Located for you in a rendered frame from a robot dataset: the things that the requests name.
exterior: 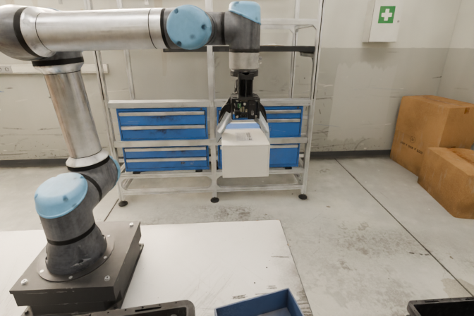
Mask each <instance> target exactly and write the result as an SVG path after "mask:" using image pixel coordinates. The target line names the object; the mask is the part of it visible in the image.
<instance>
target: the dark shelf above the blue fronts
mask: <svg viewBox="0 0 474 316"><path fill-rule="evenodd" d="M206 51H207V46H202V47H200V48H198V49H192V50H189V49H169V50H168V51H165V49H163V52H206ZM214 51H229V46H212V53H213V52H214ZM260 51H299V52H302V53H309V54H314V51H315V46H260Z"/></svg>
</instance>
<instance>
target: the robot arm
mask: <svg viewBox="0 0 474 316"><path fill-rule="evenodd" d="M260 26H261V13H260V5H259V4H258V3H256V2H254V1H234V2H231V3H230V4H229V11H225V12H206V11H204V10H202V9H201V8H199V7H197V6H194V5H189V4H186V5H182V6H178V7H176V8H134V9H114V10H93V11H59V10H57V9H55V8H38V7H34V6H21V5H14V4H10V5H4V6H0V52H1V53H3V54H5V55H7V56H9V57H11V58H13V59H17V60H21V61H31V62H32V66H33V68H35V69H37V70H38V71H40V72H41V73H42V74H43V76H44V79H45V82H46V84H47V88H48V91H49V94H50V97H51V100H52V104H53V106H54V110H55V112H56V116H57V119H58V121H59V125H60V127H61V131H62V133H63V137H64V140H65V142H66V146H67V148H68V153H69V155H70V157H69V158H68V160H67V161H66V166H67V168H68V172H69V173H64V174H59V175H57V177H52V178H50V179H48V180H46V181H45V182H44V183H42V184H41V185H40V186H39V187H38V189H37V190H36V192H35V196H34V199H35V209H36V212H37V213H38V215H39V218H40V221H41V223H42V228H43V230H44V234H45V236H46V239H47V247H46V254H45V259H44V260H45V264H46V266H47V269H48V270H49V271H50V272H51V273H53V274H58V275H67V274H73V273H76V272H80V271H82V270H84V269H86V268H88V267H90V266H91V265H93V264H94V263H96V261H98V260H99V259H100V258H101V256H103V254H104V252H105V251H106V249H107V240H106V237H105V235H104V234H103V233H102V232H101V230H100V229H99V227H98V226H97V225H96V223H95V218H94V214H93V209H94V208H95V207H96V206H97V204H98V203H99V202H100V201H101V200H102V199H103V198H104V196H105V195H106V194H107V193H108V192H109V191H110V190H111V189H113V188H114V186H115V185H116V183H117V181H118V180H119V178H120V174H121V170H120V166H119V164H118V162H117V161H116V160H115V159H113V157H112V156H110V155H109V153H108V152H107V151H106V150H103V149H102V147H101V144H100V141H99V136H98V134H97V129H96V126H95V121H94V119H93V115H92V111H91V108H90V103H89V100H88V97H87V93H86V90H85V85H84V82H83V77H82V75H81V72H80V68H81V67H82V66H83V64H84V58H83V54H82V52H83V51H100V50H124V49H189V50H192V49H198V48H200V47H202V46H205V45H229V68H230V69H231V70H230V76H234V77H238V79H237V80H236V81H235V87H234V92H232V94H231V96H230V97H229V99H228V100H227V102H226V103H225V104H224V105H223V107H222V108H221V111H220V115H219V121H218V126H217V133H216V139H217V142H219V140H220V139H221V134H222V133H223V132H224V131H225V130H226V126H227V125H228V124H230V122H232V120H233V112H234V114H235V119H239V118H248V119H254V120H255V122H256V123H258V124H259V125H260V129H261V131H263V133H265V135H266V137H267V139H268V141H269V126H268V122H267V116H266V111H265V108H264V107H263V105H262V104H261V103H260V98H259V97H258V95H257V94H255V93H254V92H253V80H254V77H255V76H258V70H257V69H258V68H259V61H261V60H262V57H261V56H259V55H260Z"/></svg>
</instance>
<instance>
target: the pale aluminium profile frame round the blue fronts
mask: <svg viewBox="0 0 474 316"><path fill-rule="evenodd" d="M83 1H84V5H85V10H86V11H93V6H92V0H83ZM116 1H117V6H118V9H123V1H122V0H116ZM325 4H326V0H319V3H318V12H317V19H299V12H300V0H295V10H294V18H261V26H260V29H288V30H290V31H291V32H292V33H293V41H292V46H297V40H298V31H299V29H301V28H308V27H314V29H315V30H316V33H315V51H314V56H313V63H312V77H311V86H310V100H311V103H310V105H309V107H308V115H303V119H307V120H308V122H307V130H306V137H283V138H269V143H270V144H284V143H305V151H304V154H299V160H298V165H299V167H297V168H296V167H295V166H292V167H284V168H273V169H269V174H294V176H295V177H296V179H297V181H298V182H299V183H287V184H266V185H245V186H220V185H219V184H218V183H217V179H218V178H219V177H220V176H223V174H222V170H218V166H217V162H218V154H217V150H218V145H221V139H220V140H219V142H217V139H216V133H217V129H216V121H217V117H216V107H214V99H215V79H214V52H213V55H212V46H214V45H207V69H208V88H209V117H207V120H208V121H209V126H210V139H189V140H129V141H116V140H115V135H114V127H113V123H118V119H117V118H111V111H110V109H108V106H107V102H109V98H108V94H107V86H106V81H105V77H104V69H103V65H102V57H101V52H100V51H92V52H93V56H94V60H95V68H96V72H97V79H98V83H99V91H100V95H101V100H102V107H103V112H104V119H105V123H106V127H107V135H108V139H109V146H110V151H111V156H112V157H113V159H115V160H116V161H117V162H118V165H119V166H120V164H119V162H124V159H119V157H118V152H117V147H164V146H197V145H208V148H210V149H211V157H209V162H211V165H212V170H202V169H198V170H195V171H157V172H144V171H132V172H130V173H125V172H126V167H125V163H124V164H123V165H122V167H121V168H120V170H121V174H120V178H119V180H118V181H117V183H116V186H117V190H118V198H119V201H121V202H120V203H119V204H118V205H119V206H120V207H122V206H125V205H127V204H128V202H127V201H125V200H124V199H125V195H152V194H173V193H212V199H211V200H210V201H211V202H213V203H216V202H218V201H219V198H217V192H233V191H253V190H292V189H300V192H301V194H300V195H299V196H298V197H299V198H300V199H302V200H305V199H307V195H304V194H306V188H307V181H308V167H309V161H310V147H311V140H312V127H313V120H314V113H315V100H316V92H317V79H318V72H319V65H320V52H321V45H322V31H323V25H324V11H325ZM205 11H206V12H213V5H212V0H205ZM123 51H124V57H125V62H126V72H127V77H128V86H129V92H130V100H135V90H134V85H133V75H132V69H131V64H130V54H129V49H124V50H123ZM295 69H296V51H292V52H291V72H290V83H289V94H288V98H293V89H294V78H295ZM312 100H314V102H313V105H312ZM211 101H212V107H211ZM104 103H105V106H106V108H104ZM301 157H304V160H303V161H302V159H301ZM300 174H302V177H301V175H300ZM191 176H207V177H209V178H210V179H211V180H212V183H211V184H210V185H209V186H204V187H183V188H142V189H128V186H129V185H130V183H131V181H132V180H133V179H134V178H168V177H191ZM124 179H126V180H125V182H124V183H123V180H124Z"/></svg>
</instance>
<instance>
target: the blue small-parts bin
mask: <svg viewBox="0 0 474 316"><path fill-rule="evenodd" d="M214 316H305V315H304V314H303V312H302V310H301V308H300V307H299V305H298V303H297V301H296V299H295V298H294V296H293V294H292V292H291V290H290V288H284V289H281V290H278V291H274V292H271V293H266V294H263V295H261V296H255V297H253V298H248V299H245V300H241V301H238V302H235V303H230V304H228V305H223V306H220V307H217V308H215V309H214Z"/></svg>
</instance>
